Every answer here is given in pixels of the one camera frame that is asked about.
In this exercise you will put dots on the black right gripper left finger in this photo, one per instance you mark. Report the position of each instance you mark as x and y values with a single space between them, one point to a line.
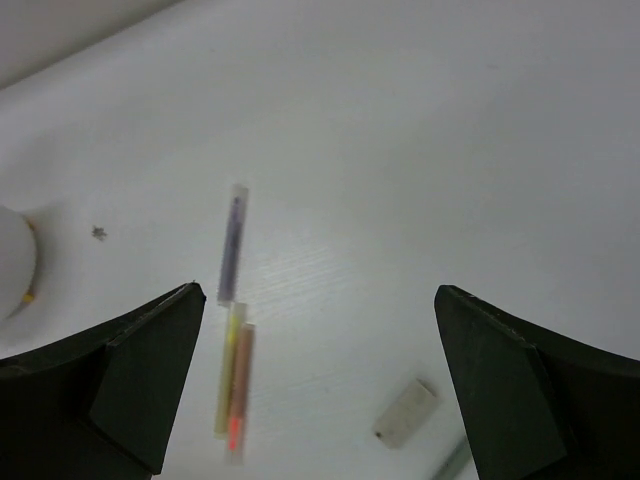
101 404

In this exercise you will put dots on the white round desk organizer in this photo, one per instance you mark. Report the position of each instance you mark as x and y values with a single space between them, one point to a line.
19 255

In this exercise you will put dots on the orange highlighter stick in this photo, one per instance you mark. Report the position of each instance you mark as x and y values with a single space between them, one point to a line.
237 421

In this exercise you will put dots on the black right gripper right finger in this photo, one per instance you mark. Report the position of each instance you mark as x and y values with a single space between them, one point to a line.
536 404

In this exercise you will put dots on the beige eraser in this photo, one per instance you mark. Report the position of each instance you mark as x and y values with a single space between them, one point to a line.
405 415

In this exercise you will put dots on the yellow highlighter stick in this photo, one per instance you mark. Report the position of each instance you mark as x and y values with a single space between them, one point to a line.
236 317

